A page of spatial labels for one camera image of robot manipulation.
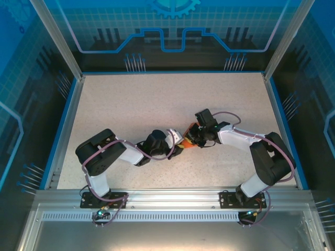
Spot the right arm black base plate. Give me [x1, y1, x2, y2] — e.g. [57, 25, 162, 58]
[219, 190, 267, 209]

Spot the aluminium mounting rail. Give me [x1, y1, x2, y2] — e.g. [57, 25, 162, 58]
[35, 186, 314, 210]

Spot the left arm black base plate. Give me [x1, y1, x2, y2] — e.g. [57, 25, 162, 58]
[80, 191, 128, 209]

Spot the blue gear printed panel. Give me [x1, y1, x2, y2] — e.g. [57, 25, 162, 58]
[55, 0, 292, 73]

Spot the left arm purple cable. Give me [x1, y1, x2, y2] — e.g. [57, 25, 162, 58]
[82, 130, 177, 229]

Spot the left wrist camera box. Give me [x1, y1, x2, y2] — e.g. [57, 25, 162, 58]
[166, 128, 184, 145]

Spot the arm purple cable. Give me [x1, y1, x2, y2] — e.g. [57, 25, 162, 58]
[211, 110, 296, 229]
[82, 130, 177, 229]

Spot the aluminium side rail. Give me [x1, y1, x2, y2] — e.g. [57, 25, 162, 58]
[262, 73, 299, 190]
[48, 75, 86, 190]

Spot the slotted cable duct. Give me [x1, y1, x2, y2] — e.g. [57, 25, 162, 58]
[41, 212, 306, 222]

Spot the metal tray plate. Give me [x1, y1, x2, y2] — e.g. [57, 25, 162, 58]
[16, 202, 330, 251]

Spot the blue grid printed panel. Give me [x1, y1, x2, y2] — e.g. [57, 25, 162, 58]
[269, 0, 335, 195]
[0, 0, 80, 195]

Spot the aluminium frame post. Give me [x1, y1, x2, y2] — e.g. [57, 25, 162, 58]
[262, 0, 317, 81]
[29, 0, 86, 81]

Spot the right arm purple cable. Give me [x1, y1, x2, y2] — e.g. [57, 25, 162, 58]
[211, 110, 296, 229]

